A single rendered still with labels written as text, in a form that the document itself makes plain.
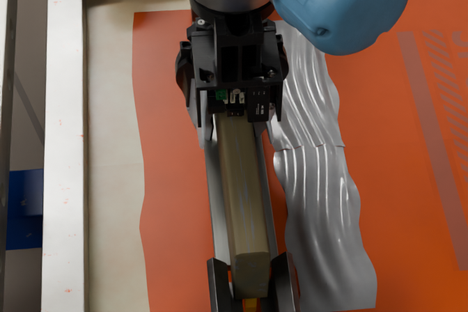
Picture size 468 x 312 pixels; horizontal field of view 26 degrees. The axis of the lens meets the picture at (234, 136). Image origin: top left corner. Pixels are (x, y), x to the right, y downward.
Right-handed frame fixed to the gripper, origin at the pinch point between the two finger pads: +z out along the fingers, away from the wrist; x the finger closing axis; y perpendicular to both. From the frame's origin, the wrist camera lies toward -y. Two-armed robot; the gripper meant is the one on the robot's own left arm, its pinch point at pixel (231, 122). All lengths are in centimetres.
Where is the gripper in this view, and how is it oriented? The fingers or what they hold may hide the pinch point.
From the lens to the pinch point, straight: 96.3
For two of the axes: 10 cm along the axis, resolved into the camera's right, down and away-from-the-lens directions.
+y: 1.0, 7.9, -6.1
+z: 0.0, 6.1, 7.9
